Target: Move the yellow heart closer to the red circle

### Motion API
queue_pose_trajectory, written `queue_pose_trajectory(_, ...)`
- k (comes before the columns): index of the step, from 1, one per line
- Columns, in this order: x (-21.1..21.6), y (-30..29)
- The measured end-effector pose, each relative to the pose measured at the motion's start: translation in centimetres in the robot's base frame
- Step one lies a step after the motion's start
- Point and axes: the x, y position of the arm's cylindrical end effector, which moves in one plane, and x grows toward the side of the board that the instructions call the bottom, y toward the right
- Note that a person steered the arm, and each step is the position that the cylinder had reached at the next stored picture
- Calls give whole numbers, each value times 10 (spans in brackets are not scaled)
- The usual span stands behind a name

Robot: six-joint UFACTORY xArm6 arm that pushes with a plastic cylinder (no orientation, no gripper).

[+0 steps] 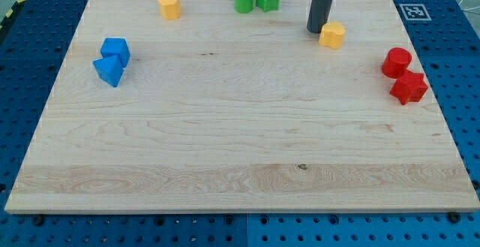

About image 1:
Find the yellow heart block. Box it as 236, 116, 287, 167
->
319, 22, 346, 50

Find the light wooden board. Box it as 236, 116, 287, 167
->
5, 0, 479, 214

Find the yellow hexagon block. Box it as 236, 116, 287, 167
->
157, 0, 182, 20

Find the blue triangle block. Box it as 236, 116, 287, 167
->
93, 55, 124, 87

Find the blue cube block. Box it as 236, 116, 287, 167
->
100, 38, 131, 68

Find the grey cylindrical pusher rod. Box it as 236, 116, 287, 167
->
307, 0, 333, 34

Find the red cylinder block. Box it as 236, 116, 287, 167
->
381, 47, 412, 79

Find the red star block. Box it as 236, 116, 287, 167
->
389, 71, 428, 105

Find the white fiducial marker tag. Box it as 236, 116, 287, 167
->
399, 3, 431, 21

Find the white cable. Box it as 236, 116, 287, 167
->
457, 0, 480, 14

